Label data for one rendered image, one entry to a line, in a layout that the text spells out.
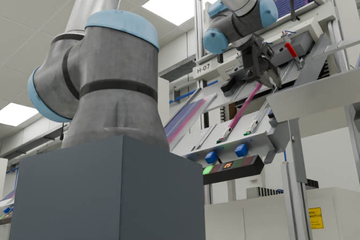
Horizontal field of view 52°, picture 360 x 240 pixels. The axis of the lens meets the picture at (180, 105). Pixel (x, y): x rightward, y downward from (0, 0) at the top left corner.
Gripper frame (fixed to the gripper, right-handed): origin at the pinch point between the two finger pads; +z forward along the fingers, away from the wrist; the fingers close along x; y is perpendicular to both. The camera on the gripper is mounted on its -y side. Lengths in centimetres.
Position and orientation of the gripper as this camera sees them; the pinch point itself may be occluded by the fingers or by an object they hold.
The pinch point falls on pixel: (276, 87)
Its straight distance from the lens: 131.4
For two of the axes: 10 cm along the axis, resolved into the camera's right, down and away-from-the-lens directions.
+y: 3.4, -6.8, 6.5
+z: 6.4, 6.8, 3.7
